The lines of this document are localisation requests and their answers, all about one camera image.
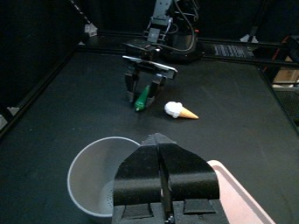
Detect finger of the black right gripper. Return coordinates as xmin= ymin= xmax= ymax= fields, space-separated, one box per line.
xmin=144 ymin=73 xmax=168 ymax=108
xmin=124 ymin=67 xmax=142 ymax=103

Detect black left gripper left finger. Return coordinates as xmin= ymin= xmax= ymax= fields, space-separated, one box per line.
xmin=111 ymin=133 xmax=164 ymax=224

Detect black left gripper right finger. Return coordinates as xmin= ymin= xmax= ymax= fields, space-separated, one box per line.
xmin=155 ymin=133 xmax=231 ymax=224

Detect grey bowl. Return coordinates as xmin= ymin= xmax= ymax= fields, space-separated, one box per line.
xmin=67 ymin=136 xmax=142 ymax=219

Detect toy ice cream cone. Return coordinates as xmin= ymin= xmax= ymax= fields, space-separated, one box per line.
xmin=163 ymin=101 xmax=200 ymax=121

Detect pink plate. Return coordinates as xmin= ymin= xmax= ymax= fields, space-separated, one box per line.
xmin=206 ymin=159 xmax=277 ymax=224

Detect black ribbed vent panel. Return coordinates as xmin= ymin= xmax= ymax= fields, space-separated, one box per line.
xmin=211 ymin=43 xmax=255 ymax=59

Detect cardboard box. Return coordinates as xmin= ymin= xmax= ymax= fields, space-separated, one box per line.
xmin=271 ymin=55 xmax=299 ymax=86

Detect white corner bracket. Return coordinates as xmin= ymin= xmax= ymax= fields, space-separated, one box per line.
xmin=84 ymin=23 xmax=99 ymax=38
xmin=238 ymin=33 xmax=259 ymax=45
xmin=0 ymin=106 xmax=22 ymax=131

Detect black aluminium frame rail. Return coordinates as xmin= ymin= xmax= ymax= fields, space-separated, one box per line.
xmin=0 ymin=43 xmax=86 ymax=140

